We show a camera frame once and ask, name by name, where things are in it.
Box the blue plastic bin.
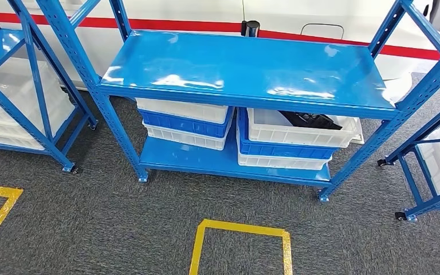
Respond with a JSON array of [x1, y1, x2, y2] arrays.
[[237, 108, 339, 160], [138, 107, 235, 139]]

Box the red barrier belt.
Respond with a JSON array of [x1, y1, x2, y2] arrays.
[[0, 11, 440, 61]]

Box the white car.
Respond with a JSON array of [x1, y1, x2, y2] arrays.
[[0, 0, 440, 103]]

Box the black plastic parts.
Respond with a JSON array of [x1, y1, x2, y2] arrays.
[[278, 110, 343, 131]]

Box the blue metal shelf rack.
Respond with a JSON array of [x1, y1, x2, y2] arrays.
[[377, 95, 440, 223], [36, 0, 440, 203], [0, 0, 99, 175]]

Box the black stanchion post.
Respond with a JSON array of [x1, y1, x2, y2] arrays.
[[241, 19, 261, 38]]

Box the yellow floor tape square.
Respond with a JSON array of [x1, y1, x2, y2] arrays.
[[188, 219, 293, 275], [0, 183, 24, 261]]

